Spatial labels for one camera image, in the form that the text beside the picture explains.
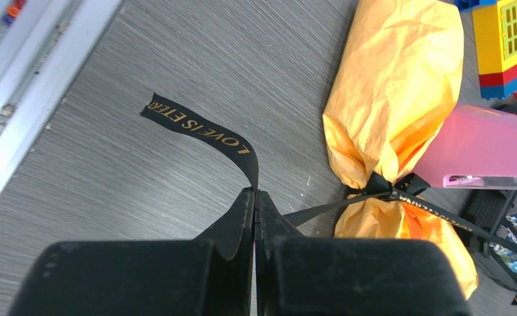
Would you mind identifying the blue toy block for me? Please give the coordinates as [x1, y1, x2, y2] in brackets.
[453, 0, 497, 11]

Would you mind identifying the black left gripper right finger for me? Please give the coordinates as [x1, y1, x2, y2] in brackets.
[255, 191, 470, 315]

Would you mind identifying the pink metronome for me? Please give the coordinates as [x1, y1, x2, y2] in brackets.
[413, 104, 517, 190]

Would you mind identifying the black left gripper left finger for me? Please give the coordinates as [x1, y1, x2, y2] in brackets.
[9, 188, 255, 315]

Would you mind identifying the black printed ribbon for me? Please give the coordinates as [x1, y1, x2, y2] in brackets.
[139, 92, 517, 308]

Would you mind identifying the orange flower bouquet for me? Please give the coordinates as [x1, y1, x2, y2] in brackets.
[322, 0, 479, 301]

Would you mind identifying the black open poker case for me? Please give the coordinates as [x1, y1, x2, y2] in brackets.
[458, 102, 517, 294]

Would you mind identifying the yellow toy block house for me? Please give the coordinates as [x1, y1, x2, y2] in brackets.
[472, 0, 517, 99]

